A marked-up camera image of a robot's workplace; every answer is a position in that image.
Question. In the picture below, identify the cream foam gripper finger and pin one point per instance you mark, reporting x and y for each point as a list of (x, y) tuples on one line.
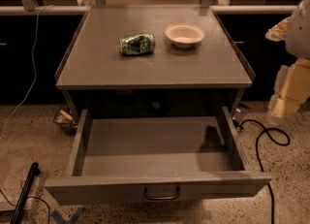
[(279, 31)]

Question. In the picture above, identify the foam-covered gripper body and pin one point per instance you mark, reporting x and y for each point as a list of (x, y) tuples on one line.
[(299, 35)]

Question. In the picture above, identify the grey top drawer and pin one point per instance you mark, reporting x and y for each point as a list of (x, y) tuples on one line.
[(113, 159)]

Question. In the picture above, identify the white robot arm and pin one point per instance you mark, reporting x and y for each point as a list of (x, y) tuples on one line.
[(297, 41)]

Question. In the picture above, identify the grey cabinet with top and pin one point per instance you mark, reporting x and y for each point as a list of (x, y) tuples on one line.
[(95, 63)]

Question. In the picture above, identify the white paper bowl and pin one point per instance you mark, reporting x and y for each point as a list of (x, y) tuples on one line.
[(184, 35)]

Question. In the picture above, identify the crushed green soda can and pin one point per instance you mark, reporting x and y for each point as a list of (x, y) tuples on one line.
[(137, 44)]

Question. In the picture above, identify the black pole on floor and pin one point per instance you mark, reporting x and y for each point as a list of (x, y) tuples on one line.
[(18, 213)]

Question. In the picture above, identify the metal counter rail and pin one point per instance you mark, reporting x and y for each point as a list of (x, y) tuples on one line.
[(80, 10)]

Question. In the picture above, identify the metal drawer handle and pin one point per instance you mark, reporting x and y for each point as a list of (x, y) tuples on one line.
[(161, 196)]

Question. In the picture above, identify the wire basket under cabinet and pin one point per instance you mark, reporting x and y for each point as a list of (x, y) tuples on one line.
[(64, 120)]

